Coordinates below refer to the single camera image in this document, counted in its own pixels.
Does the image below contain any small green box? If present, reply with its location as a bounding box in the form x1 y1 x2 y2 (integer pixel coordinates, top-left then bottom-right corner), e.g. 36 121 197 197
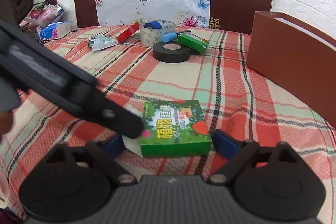
177 33 209 54

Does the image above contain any red rectangular box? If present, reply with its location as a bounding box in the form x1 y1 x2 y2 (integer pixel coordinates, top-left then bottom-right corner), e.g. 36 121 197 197
116 22 140 43

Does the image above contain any black cable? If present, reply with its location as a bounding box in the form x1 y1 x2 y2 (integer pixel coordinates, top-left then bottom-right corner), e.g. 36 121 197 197
37 27 77 44

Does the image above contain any plaid tablecloth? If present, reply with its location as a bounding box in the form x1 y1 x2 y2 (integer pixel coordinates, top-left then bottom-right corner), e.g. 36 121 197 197
1 26 335 223

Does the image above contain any silver foil sachet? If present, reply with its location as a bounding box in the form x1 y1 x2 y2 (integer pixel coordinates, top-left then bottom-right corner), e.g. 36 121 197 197
88 35 118 51

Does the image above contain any clear patterned tape roll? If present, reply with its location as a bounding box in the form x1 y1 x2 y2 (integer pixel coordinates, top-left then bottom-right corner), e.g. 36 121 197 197
139 20 176 48

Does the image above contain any black tape roll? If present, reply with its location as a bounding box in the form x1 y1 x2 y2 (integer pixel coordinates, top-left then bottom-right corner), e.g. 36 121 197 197
152 42 191 63

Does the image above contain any blue floral tissue pack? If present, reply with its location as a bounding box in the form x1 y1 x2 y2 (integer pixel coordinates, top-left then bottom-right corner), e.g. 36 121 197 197
39 21 71 40

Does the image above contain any pink snack packets pile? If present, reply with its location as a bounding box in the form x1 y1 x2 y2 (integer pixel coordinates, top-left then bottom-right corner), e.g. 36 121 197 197
19 5 65 30

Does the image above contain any person's left hand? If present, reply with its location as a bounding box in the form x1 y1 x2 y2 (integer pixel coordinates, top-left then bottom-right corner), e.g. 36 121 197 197
0 111 14 138

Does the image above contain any brown cardboard storage box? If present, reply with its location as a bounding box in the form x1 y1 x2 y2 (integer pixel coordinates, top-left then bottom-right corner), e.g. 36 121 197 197
246 12 335 125

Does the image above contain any blue handled marker pen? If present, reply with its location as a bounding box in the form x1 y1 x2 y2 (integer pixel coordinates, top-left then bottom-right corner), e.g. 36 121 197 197
161 30 191 43

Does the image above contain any green printed carton box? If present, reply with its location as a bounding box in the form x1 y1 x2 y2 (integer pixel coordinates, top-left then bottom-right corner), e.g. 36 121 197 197
141 100 212 158

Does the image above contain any blue tape roll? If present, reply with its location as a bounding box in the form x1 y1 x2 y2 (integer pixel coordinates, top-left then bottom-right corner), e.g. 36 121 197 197
143 21 162 29

